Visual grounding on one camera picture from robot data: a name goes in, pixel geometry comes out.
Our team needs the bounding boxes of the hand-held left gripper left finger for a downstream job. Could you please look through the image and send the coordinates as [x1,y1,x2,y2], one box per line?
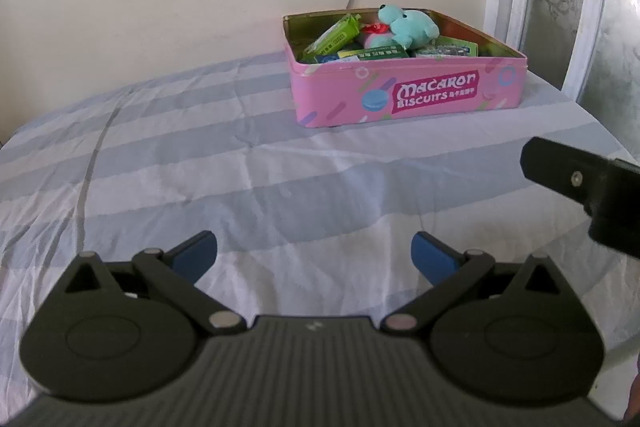
[60,230,247,337]

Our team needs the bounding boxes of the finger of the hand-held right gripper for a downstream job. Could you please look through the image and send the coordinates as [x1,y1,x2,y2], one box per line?
[519,136,612,214]

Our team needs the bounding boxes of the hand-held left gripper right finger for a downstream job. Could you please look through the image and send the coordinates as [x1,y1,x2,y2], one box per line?
[382,231,568,337]

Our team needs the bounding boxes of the pink biscuit tin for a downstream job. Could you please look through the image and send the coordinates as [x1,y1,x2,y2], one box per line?
[281,7,528,128]

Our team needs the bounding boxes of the teal plush toy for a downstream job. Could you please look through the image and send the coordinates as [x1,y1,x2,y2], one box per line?
[377,4,441,50]

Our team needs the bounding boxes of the green white toothpaste box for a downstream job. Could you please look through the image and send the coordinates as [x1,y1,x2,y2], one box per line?
[336,46,410,61]

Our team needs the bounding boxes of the green wet wipes packet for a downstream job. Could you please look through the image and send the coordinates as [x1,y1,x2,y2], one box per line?
[302,14,363,56]

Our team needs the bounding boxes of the striped bed sheet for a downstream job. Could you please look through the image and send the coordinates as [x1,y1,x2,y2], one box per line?
[0,51,640,427]

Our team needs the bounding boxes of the green white carton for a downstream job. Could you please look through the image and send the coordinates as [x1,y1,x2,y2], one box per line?
[414,36,480,58]

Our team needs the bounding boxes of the red pink plush toy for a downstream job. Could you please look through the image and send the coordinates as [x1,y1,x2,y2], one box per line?
[361,22,397,50]

